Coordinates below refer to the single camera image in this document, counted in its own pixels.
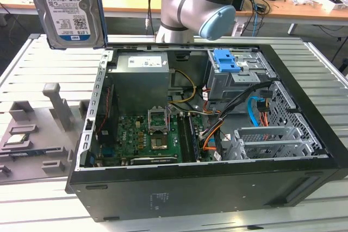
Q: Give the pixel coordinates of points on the CPU socket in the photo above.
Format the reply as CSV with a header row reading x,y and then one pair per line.
x,y
160,143

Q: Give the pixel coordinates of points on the grey parts rack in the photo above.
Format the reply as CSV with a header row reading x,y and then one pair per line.
x,y
38,134

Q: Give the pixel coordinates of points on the metal disk bay cage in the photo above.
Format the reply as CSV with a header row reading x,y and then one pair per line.
x,y
223,85

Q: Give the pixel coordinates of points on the green motherboard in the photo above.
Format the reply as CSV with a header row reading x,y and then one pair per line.
x,y
130,137

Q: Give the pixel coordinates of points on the silver CPU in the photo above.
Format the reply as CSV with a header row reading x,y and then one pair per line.
x,y
17,139

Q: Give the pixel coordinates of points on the wooden desk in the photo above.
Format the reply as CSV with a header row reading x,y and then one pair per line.
x,y
122,1

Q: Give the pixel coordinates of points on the hard disk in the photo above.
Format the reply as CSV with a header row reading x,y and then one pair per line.
x,y
70,17

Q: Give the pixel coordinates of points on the blue disk bay latch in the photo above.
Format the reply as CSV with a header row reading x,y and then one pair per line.
x,y
224,61

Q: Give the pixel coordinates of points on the RAM stick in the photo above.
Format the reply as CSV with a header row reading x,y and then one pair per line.
x,y
35,152
194,139

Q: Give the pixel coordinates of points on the grey power supply unit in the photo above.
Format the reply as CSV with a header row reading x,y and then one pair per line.
x,y
138,80

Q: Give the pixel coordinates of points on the silver perforated drive cage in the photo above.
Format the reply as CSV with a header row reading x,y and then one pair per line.
x,y
272,145

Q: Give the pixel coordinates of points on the black open PC case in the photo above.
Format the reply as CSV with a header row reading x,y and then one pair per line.
x,y
190,194

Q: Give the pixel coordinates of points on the black graphics card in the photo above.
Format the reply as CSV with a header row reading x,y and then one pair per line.
x,y
152,160

